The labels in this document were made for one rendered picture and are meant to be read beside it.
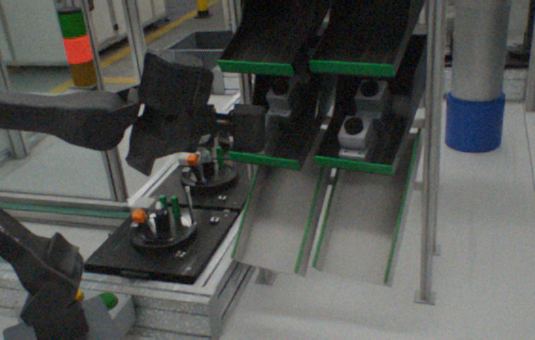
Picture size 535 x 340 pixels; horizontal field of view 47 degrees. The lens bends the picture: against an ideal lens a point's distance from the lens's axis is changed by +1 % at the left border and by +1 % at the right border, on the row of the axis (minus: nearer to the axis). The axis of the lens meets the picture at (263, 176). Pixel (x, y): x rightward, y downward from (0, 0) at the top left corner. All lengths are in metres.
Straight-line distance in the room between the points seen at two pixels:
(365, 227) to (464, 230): 0.42
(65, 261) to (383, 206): 0.55
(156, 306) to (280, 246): 0.25
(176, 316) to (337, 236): 0.33
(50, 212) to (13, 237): 0.72
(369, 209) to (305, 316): 0.25
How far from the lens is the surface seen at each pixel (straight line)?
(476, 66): 1.77
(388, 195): 1.11
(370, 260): 1.09
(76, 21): 1.33
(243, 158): 1.05
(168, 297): 1.14
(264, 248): 1.14
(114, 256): 1.28
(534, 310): 1.28
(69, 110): 0.75
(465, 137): 1.84
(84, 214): 1.51
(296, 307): 1.24
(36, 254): 0.85
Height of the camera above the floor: 1.63
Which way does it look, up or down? 26 degrees down
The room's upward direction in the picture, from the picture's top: 6 degrees counter-clockwise
